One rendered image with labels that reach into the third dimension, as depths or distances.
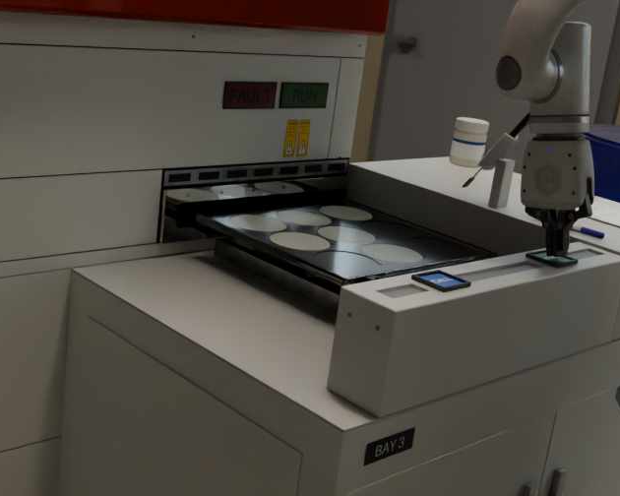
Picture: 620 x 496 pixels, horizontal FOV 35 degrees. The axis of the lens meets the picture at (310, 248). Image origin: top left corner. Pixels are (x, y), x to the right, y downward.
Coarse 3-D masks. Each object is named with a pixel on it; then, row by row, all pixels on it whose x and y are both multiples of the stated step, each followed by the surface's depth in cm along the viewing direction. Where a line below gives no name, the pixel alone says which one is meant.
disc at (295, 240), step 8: (280, 232) 163; (288, 232) 163; (296, 232) 164; (272, 240) 158; (280, 240) 158; (288, 240) 159; (296, 240) 159; (304, 240) 160; (312, 240) 161; (320, 240) 161; (296, 248) 155; (304, 248) 156; (312, 248) 156; (320, 248) 157
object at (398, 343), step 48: (384, 288) 122; (432, 288) 124; (480, 288) 127; (528, 288) 133; (576, 288) 143; (336, 336) 122; (384, 336) 116; (432, 336) 121; (480, 336) 129; (528, 336) 137; (576, 336) 147; (336, 384) 123; (384, 384) 117; (432, 384) 124
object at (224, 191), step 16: (320, 176) 189; (336, 176) 191; (176, 192) 165; (192, 192) 167; (208, 192) 170; (224, 192) 172; (240, 192) 175; (256, 192) 178; (272, 192) 180; (288, 192) 183; (160, 208) 165; (176, 208) 166; (160, 224) 166; (192, 224) 171; (160, 240) 166; (176, 240) 168
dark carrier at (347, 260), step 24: (216, 216) 168; (264, 216) 172; (384, 216) 183; (264, 240) 157; (384, 240) 166; (408, 240) 169; (432, 240) 171; (336, 264) 150; (360, 264) 152; (384, 264) 153; (408, 264) 155
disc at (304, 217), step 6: (282, 216) 173; (288, 216) 174; (294, 216) 175; (300, 216) 175; (306, 216) 176; (312, 216) 176; (318, 216) 177; (324, 216) 177; (294, 222) 170; (300, 222) 170; (306, 222) 171; (312, 222) 172; (318, 222) 172; (324, 222) 173; (330, 222) 173
